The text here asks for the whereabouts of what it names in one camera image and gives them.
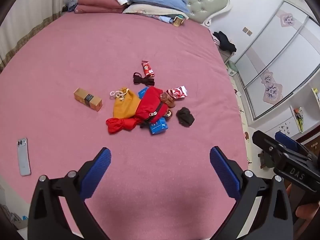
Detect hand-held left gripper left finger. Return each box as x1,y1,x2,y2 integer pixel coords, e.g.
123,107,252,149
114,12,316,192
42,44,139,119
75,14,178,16
27,147,112,240

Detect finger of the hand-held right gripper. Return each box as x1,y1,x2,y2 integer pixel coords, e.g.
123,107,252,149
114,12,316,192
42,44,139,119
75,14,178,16
252,130,304,163
274,131,316,161

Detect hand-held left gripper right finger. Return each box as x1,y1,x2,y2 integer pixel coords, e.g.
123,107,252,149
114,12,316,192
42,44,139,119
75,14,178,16
209,146,293,240

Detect red snack wrapper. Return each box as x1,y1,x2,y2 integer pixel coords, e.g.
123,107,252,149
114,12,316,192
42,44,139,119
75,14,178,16
141,60,155,78

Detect dark green stool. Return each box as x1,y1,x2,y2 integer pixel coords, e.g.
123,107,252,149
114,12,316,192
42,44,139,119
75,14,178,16
257,152,276,170

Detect white stickered cabinet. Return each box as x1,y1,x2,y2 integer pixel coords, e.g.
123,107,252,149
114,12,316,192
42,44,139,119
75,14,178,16
252,87,320,142

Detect brown wooden door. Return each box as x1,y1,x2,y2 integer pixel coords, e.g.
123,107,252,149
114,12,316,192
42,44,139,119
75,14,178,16
297,130,320,155

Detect printed play mat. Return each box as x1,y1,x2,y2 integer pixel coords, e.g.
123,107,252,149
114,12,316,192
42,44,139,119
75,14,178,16
229,74,254,167

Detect red bunched cloth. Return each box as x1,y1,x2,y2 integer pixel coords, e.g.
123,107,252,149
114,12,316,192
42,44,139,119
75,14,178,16
106,117,142,135

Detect black crumpled cloth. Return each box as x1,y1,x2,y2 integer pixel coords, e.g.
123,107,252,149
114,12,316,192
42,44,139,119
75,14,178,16
176,107,195,127

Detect light blue smartphone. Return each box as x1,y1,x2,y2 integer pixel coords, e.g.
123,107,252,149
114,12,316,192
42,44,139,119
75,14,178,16
17,138,32,177

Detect gold cardboard box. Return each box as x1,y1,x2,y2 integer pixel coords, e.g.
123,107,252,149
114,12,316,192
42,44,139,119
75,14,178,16
74,87,103,111

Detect white sliding wardrobe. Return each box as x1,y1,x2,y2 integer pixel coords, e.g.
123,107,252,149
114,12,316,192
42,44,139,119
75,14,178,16
235,0,320,121

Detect red zipper bag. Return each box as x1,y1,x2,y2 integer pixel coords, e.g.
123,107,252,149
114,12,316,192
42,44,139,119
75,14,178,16
135,86,169,124

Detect red white crumpled packet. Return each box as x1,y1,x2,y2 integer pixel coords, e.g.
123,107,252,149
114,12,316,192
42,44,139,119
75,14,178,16
166,86,188,101

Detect black bow tie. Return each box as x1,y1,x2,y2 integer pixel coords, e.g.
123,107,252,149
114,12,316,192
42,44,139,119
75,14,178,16
132,72,155,86

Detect black clothing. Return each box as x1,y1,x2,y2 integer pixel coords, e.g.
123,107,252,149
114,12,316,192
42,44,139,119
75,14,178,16
213,31,237,53

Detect pink bed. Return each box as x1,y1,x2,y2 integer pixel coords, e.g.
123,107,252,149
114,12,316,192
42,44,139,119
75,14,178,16
0,12,248,240

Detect green gold small box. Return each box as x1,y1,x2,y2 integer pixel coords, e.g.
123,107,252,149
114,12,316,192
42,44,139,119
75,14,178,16
172,15,186,28

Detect beige curtain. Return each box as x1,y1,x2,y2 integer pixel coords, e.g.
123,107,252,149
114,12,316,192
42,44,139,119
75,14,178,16
0,4,64,72

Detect green tufted headboard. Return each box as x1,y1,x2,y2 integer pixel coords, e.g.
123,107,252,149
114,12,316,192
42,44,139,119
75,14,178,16
131,0,232,27

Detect folded pink blanket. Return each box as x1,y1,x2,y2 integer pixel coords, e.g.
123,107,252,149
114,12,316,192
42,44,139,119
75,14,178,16
74,0,126,14

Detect beige pillow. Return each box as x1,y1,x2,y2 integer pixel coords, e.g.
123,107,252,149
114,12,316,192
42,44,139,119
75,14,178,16
122,3,177,16

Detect blue pillow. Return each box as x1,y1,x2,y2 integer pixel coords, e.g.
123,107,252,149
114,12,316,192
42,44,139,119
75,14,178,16
126,0,191,13

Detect yellow drawstring bag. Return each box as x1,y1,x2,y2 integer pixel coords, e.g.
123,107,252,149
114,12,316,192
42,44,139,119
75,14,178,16
110,87,142,119

